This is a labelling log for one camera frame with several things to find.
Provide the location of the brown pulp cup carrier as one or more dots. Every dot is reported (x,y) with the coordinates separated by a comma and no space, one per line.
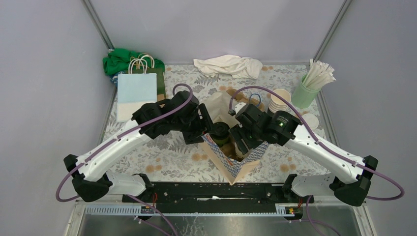
(229,150)

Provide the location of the stack of black paper cups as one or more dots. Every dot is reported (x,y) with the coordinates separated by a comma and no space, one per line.
(277,104)

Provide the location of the white cloth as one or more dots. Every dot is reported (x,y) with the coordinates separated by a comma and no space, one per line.
(237,67)

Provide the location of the stack of brown cup carriers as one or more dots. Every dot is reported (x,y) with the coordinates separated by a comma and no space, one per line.
(239,97)

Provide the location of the black coffee lid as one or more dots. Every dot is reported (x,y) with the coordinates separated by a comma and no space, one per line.
(219,130)

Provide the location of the green straw holder cup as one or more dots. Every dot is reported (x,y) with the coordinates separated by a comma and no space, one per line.
(302,97)

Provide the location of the light blue paper bag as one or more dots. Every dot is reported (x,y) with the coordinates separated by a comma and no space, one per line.
(124,110)

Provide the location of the green paper coffee cup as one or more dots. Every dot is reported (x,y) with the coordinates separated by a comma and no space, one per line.
(221,140)

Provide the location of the floral tablecloth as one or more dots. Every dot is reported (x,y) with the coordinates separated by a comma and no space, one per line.
(168,158)

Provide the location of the blue checkered paper bag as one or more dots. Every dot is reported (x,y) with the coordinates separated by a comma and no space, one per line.
(232,170)

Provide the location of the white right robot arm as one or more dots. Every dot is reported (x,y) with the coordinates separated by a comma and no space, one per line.
(346,180)

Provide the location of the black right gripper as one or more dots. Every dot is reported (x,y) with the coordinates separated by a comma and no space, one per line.
(238,132)

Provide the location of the stack of white lids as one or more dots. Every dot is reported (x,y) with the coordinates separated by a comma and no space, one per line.
(311,120)

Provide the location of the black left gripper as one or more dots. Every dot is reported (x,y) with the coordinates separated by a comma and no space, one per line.
(204,125)

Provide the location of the bundle of white wrapped straws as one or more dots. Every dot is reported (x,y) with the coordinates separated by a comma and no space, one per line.
(319,74)

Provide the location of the green cloth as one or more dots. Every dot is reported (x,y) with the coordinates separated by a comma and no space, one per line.
(118,59)

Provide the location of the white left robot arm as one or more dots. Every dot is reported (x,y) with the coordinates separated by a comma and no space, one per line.
(91,175)

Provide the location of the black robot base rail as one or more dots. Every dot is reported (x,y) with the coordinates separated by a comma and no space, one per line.
(212,197)

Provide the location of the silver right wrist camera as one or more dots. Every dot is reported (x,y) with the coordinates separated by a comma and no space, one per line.
(239,106)

